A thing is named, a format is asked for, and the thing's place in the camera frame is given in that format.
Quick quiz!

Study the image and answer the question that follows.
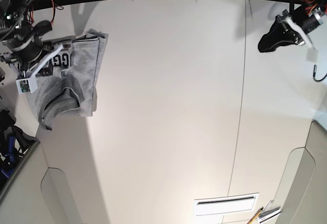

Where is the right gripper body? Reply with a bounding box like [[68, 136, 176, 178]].
[[2, 38, 72, 78]]

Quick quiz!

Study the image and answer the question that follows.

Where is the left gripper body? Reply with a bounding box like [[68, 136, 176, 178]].
[[275, 6, 324, 49]]

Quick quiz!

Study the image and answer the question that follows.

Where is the grey T-shirt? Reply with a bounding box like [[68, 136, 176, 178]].
[[26, 29, 108, 130]]

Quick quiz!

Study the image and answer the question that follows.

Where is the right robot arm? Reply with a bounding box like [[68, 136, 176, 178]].
[[1, 0, 63, 78]]

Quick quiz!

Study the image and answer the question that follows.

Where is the blue and black clutter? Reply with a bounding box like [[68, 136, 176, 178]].
[[1, 109, 38, 189]]

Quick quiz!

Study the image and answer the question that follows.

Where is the white slotted vent plate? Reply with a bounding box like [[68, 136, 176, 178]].
[[194, 193, 259, 216]]

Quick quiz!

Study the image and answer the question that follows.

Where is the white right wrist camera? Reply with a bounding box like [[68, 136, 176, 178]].
[[16, 76, 38, 94]]

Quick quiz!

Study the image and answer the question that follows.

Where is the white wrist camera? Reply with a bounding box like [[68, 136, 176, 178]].
[[306, 48, 319, 64], [16, 76, 38, 94]]

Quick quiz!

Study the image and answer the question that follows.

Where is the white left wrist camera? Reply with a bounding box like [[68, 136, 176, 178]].
[[306, 48, 319, 64]]

